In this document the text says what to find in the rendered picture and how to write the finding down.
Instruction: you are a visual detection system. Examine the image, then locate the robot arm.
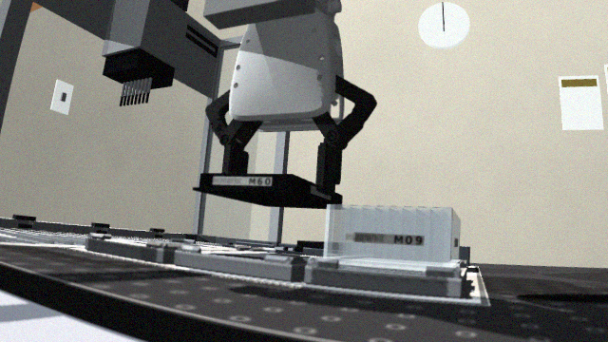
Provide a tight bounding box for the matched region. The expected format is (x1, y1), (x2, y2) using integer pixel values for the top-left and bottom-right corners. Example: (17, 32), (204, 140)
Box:
(203, 0), (342, 29)

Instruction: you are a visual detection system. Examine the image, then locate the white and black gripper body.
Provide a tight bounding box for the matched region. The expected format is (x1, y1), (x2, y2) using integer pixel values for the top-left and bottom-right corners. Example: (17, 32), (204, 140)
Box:
(229, 9), (345, 132)

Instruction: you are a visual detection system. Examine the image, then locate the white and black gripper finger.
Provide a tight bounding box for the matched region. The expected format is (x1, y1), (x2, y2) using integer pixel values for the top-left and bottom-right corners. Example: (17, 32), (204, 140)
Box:
(205, 89), (264, 174)
(312, 74), (377, 196)

